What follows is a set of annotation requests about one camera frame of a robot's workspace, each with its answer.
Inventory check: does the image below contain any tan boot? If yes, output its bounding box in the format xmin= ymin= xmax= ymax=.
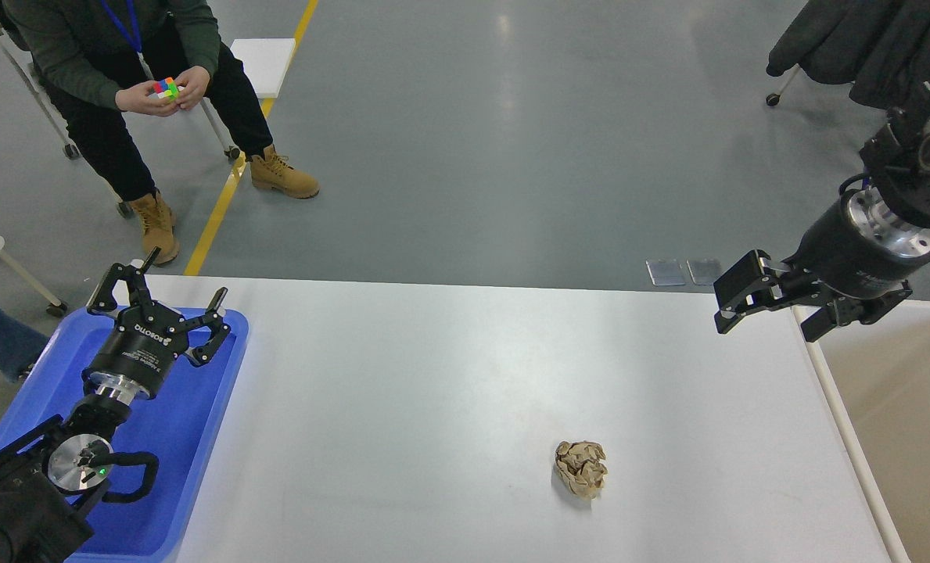
xmin=127 ymin=190 xmax=180 ymax=266
xmin=246 ymin=144 xmax=319 ymax=199

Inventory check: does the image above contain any right metal floor plate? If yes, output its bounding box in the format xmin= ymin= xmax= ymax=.
xmin=687 ymin=259 xmax=724 ymax=285

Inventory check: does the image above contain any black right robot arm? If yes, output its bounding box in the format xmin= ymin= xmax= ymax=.
xmin=713 ymin=80 xmax=930 ymax=342

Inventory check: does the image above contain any grey office chair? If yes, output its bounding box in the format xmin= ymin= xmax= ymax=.
xmin=0 ymin=14 xmax=241 ymax=219

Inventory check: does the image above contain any tan left boot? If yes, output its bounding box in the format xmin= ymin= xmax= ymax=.
xmin=246 ymin=144 xmax=319 ymax=199

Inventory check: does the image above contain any black coat on chair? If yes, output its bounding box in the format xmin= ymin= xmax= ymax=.
xmin=765 ymin=1 xmax=930 ymax=109

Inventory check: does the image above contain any brown paper ball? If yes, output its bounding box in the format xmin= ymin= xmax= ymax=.
xmin=554 ymin=441 xmax=609 ymax=501

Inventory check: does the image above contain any white foam board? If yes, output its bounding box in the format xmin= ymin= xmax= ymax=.
xmin=230 ymin=37 xmax=297 ymax=99

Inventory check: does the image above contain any person in green sweater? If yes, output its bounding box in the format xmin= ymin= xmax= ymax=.
xmin=0 ymin=0 xmax=321 ymax=267

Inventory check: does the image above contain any blue plastic tray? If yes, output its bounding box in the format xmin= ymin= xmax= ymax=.
xmin=0 ymin=310 xmax=249 ymax=562

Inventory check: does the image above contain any colourful Rubik's cube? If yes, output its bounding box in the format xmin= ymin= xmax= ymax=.
xmin=151 ymin=76 xmax=180 ymax=100

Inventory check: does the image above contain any metal floor plate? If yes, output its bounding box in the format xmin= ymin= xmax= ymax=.
xmin=645 ymin=259 xmax=686 ymax=286
xmin=687 ymin=259 xmax=724 ymax=285

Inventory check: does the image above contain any person's right hand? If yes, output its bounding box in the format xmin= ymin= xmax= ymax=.
xmin=114 ymin=80 xmax=180 ymax=117

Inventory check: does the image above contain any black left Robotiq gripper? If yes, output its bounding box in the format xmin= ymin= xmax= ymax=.
xmin=83 ymin=248 xmax=233 ymax=400

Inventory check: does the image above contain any person's left hand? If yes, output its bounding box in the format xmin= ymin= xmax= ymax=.
xmin=174 ymin=66 xmax=211 ymax=111

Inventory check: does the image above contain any beige plastic bin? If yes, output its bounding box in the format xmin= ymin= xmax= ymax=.
xmin=807 ymin=300 xmax=930 ymax=562

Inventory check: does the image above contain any left metal floor plate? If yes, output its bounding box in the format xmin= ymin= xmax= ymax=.
xmin=645 ymin=259 xmax=686 ymax=286

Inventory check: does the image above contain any tan right boot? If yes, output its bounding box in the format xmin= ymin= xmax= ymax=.
xmin=127 ymin=190 xmax=180 ymax=266

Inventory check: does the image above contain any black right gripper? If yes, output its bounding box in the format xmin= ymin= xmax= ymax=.
xmin=713 ymin=188 xmax=930 ymax=342

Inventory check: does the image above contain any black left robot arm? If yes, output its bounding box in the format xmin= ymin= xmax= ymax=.
xmin=0 ymin=259 xmax=249 ymax=562

